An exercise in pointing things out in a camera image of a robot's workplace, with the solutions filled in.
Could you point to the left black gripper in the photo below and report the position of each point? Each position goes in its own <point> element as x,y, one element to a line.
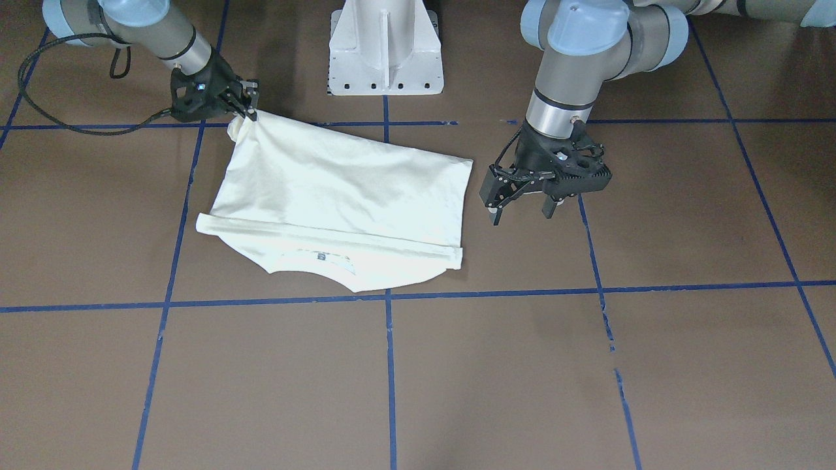
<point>530,154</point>

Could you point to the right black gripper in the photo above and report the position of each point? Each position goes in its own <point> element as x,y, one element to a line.
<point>220,77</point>

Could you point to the cream long sleeve cat shirt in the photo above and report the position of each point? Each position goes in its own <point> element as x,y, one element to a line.
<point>368,215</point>

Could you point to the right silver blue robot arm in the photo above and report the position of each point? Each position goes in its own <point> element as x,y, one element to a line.
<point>158,26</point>

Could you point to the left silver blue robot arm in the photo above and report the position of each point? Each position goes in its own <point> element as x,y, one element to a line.
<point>586,44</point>

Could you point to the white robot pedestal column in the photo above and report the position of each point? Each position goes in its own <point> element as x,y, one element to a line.
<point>385,48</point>

